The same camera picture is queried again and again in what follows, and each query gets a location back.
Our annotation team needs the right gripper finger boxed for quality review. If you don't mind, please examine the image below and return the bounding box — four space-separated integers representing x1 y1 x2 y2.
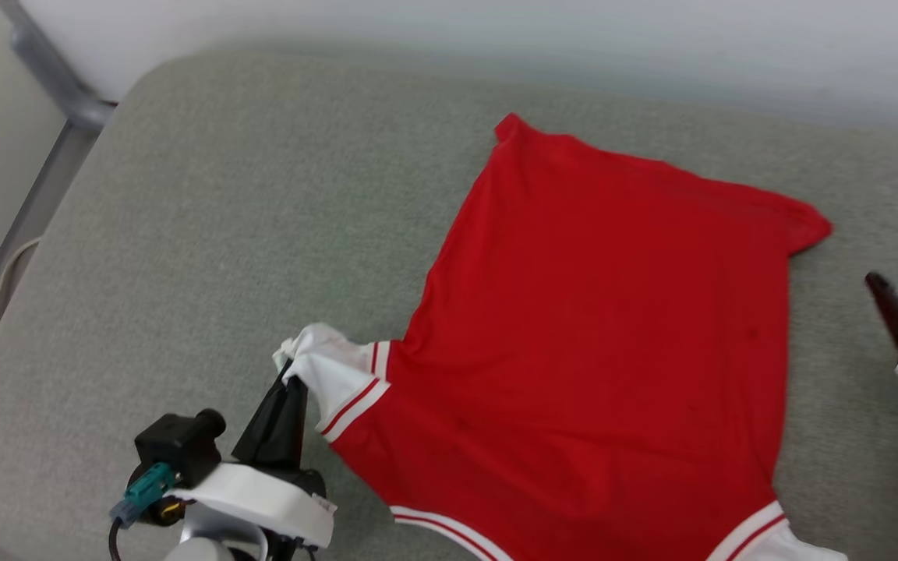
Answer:
866 272 898 351

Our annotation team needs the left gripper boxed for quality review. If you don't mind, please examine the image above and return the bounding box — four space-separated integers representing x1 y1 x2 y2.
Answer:
227 360 329 497

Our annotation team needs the red shirt with white trim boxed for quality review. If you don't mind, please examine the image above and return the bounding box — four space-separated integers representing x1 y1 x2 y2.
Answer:
274 113 847 561

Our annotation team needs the teal cable connector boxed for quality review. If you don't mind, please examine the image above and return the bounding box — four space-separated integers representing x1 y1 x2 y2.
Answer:
110 463 179 531

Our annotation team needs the grey metal frame rail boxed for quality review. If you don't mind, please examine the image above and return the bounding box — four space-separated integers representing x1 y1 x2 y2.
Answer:
0 125 99 406

